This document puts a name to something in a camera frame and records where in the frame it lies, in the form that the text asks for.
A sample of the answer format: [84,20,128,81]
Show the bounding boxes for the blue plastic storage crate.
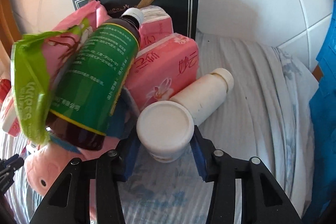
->
[302,11,335,223]

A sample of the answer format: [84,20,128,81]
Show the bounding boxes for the green wet wipes pack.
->
[11,0,109,144]

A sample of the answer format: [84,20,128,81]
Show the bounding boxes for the brown green-label medicine bottle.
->
[46,8,144,151]

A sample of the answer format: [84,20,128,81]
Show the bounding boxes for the wooden headboard frame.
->
[0,0,22,57]

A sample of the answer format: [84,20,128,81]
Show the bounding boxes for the pink pig plush blue body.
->
[25,98,130,196]

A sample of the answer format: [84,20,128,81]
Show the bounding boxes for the pink white tissue pack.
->
[1,90,21,137]

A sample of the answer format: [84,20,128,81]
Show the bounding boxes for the white pill bottle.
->
[170,68,234,126]

